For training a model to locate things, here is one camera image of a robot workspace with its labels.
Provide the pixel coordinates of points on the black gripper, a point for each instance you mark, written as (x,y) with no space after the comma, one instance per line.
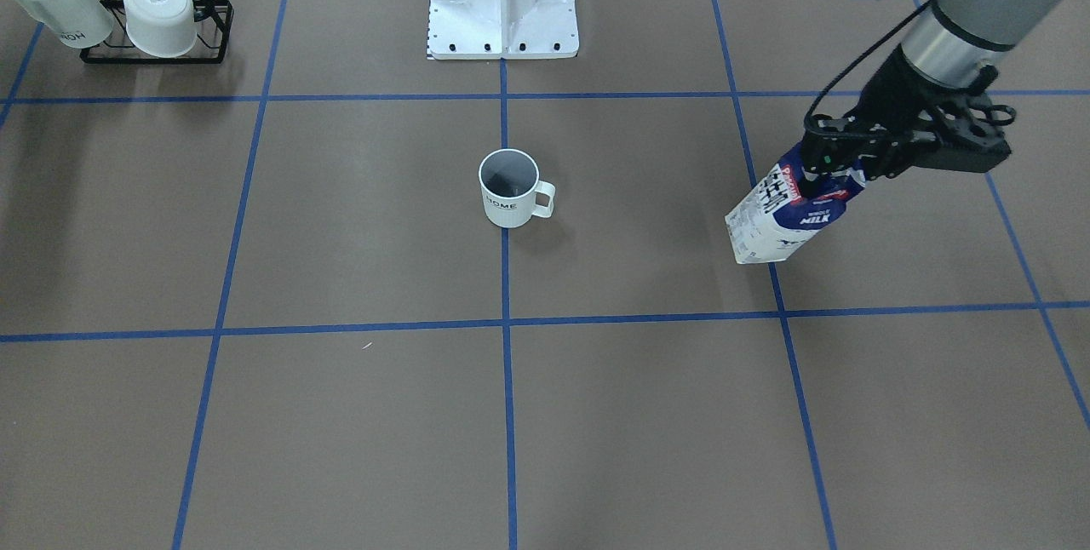
(891,93)

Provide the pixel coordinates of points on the blue white milk carton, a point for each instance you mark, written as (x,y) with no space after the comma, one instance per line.
(774,220)

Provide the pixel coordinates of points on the white HOME mug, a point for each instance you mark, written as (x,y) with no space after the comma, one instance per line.
(513,192)

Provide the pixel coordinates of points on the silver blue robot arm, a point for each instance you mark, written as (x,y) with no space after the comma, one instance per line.
(950,41)

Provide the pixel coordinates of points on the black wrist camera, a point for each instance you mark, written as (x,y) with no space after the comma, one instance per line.
(966,158)

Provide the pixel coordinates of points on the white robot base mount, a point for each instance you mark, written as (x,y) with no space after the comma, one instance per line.
(502,29)

